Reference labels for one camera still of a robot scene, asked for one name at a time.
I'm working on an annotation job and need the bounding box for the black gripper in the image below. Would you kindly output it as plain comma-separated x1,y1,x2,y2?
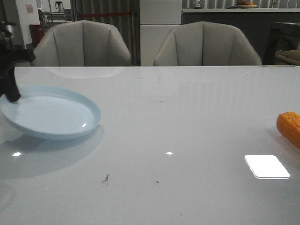
0,21,36,102

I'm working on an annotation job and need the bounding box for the light blue round plate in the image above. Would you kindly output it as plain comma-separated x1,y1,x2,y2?
0,85,101,140

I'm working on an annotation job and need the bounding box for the orange toy corn cob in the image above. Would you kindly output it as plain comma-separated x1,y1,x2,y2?
276,112,300,149

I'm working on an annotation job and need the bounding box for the red trash bin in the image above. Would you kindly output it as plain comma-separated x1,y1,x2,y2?
29,24,45,47

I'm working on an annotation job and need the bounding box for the grey padded chair left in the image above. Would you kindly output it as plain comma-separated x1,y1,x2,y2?
31,20,131,67

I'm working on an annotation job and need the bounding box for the grey padded chair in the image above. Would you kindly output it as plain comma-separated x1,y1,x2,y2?
153,22,262,67
31,20,131,67

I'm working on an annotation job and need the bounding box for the red barrier belt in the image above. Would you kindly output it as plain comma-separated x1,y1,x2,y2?
80,11,133,18

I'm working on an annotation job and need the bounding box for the white refrigerator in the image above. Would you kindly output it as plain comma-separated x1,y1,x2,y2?
139,0,182,66

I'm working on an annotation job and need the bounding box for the grey padded chair right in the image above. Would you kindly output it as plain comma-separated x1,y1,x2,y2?
153,22,262,67

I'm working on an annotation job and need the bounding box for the fruit bowl on counter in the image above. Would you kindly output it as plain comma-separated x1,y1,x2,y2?
236,0,257,8

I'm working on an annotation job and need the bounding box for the dark grey kitchen counter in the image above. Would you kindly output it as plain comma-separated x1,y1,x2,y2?
181,8,300,60

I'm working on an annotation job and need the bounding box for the pink wall notice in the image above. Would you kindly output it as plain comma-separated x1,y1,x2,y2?
26,4,33,14

